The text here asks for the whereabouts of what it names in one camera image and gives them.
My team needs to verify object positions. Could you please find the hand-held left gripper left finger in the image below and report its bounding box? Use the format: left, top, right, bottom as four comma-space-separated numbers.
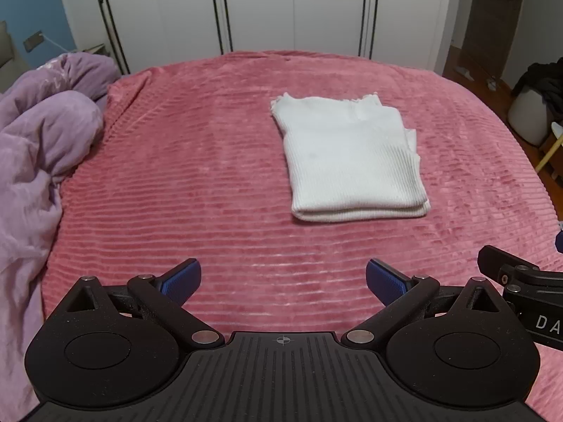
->
57, 259, 225, 348

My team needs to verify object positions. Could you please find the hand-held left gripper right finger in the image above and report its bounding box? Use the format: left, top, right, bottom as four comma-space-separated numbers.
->
345, 259, 507, 348

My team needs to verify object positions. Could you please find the white ribbed knit top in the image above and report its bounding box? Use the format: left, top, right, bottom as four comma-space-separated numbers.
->
270, 92, 431, 224

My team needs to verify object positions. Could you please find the yellow chair leg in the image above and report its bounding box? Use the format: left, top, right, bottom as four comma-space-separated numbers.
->
534, 135, 563, 173

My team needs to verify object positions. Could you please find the pink ribbed fleece blanket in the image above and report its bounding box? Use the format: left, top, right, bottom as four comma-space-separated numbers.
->
42, 50, 563, 422

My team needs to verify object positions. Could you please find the white round bin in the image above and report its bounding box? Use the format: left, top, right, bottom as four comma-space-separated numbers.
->
507, 83, 559, 147

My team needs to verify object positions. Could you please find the dark clothing pile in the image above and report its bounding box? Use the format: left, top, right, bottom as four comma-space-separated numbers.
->
511, 57, 563, 117

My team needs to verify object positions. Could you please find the purple duvet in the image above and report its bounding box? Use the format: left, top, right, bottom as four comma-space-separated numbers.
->
0, 52, 122, 422

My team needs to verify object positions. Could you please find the brown wooden door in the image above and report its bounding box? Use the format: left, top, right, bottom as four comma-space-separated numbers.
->
461, 0, 529, 81

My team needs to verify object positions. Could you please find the olive padded headboard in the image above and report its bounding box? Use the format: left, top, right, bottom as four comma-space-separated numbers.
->
0, 21, 24, 94

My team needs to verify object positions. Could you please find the white wardrobe with black stripes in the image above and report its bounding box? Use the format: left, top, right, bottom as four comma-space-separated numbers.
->
55, 0, 454, 75

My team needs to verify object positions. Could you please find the white charging cable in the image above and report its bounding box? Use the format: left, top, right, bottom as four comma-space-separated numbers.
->
40, 34, 77, 52

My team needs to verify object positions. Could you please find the grey wall socket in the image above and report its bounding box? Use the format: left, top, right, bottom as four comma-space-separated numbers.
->
23, 30, 45, 53

